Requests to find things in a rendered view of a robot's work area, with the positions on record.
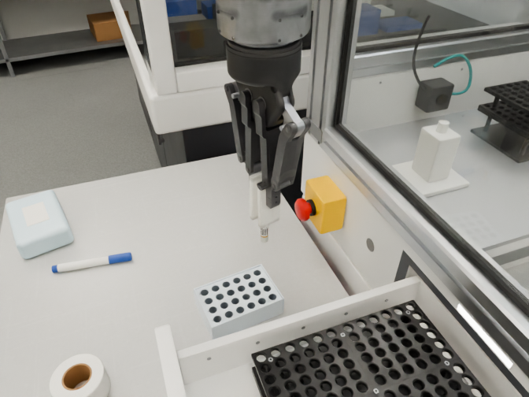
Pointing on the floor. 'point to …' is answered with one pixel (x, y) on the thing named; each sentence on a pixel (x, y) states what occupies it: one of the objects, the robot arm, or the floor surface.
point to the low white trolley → (144, 273)
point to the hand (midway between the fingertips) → (264, 198)
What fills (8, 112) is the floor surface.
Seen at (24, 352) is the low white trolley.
